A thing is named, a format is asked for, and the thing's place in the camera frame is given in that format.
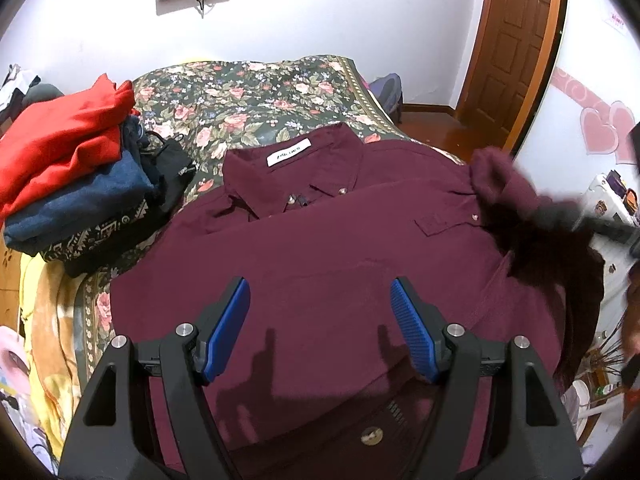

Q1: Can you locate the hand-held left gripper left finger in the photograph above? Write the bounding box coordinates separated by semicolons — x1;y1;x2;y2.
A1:
57;276;251;480

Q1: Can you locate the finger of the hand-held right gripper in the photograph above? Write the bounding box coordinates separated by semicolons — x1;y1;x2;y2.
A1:
530;198;640;250

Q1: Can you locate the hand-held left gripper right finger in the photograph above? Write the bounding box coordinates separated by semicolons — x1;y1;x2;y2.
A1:
390;276;586;480

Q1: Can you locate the maroon button shirt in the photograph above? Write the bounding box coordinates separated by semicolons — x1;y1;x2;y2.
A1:
109;122;607;480

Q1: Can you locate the person's right forearm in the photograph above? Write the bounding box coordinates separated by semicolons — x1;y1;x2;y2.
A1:
620;272;640;358

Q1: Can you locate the pile of white clothes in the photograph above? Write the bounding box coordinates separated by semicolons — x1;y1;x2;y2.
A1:
0;64;41;107

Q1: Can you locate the black beige patterned garment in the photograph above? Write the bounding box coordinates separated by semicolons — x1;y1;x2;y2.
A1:
42;194;172;279

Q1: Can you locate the brown wooden door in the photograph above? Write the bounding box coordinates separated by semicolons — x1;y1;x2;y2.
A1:
454;0;569;155

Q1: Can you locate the yellow blanket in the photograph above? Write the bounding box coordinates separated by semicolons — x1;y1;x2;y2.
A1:
20;254;85;463

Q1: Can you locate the blue folded garment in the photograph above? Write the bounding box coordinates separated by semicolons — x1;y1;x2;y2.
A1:
5;117;157;257

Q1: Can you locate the purple bag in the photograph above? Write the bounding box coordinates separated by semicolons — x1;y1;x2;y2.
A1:
369;73;404;126

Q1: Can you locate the floral bedspread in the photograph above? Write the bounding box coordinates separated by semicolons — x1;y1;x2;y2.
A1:
72;52;467;362

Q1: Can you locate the red folded garment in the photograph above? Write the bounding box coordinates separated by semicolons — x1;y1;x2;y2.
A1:
0;74;137;218

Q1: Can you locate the grey pillow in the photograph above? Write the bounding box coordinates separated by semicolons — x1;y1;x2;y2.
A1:
25;82;66;105

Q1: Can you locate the pink heart wall sticker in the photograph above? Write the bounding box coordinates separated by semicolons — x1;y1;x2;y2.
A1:
580;101;637;157

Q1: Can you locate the black drawstring bag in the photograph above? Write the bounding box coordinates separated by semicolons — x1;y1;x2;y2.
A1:
132;130;197;212

